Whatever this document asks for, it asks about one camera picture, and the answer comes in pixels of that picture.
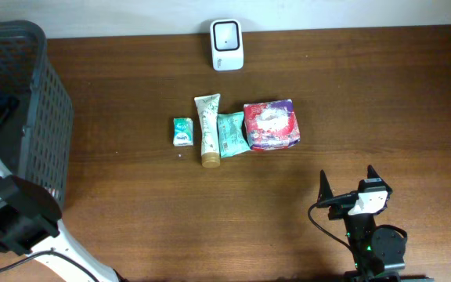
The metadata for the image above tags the white barcode scanner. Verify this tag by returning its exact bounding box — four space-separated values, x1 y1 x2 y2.
210 19 244 71

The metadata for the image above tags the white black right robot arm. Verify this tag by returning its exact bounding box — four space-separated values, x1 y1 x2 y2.
311 166 408 281

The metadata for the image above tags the white green cream tube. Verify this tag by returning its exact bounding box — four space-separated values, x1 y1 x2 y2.
194 93 221 168

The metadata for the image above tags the teal pocket tissue pack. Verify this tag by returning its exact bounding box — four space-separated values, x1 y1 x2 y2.
173 117 193 146

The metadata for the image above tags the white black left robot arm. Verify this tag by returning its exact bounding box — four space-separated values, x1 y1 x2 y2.
0 160 124 281

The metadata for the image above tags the teal wipes packet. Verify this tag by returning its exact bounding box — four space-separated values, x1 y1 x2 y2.
218 112 251 158

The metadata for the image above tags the red purple tissue pack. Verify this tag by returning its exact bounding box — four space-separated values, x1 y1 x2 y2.
244 99 301 151

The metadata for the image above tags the grey plastic basket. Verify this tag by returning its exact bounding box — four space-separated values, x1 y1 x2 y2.
0 20 74 206

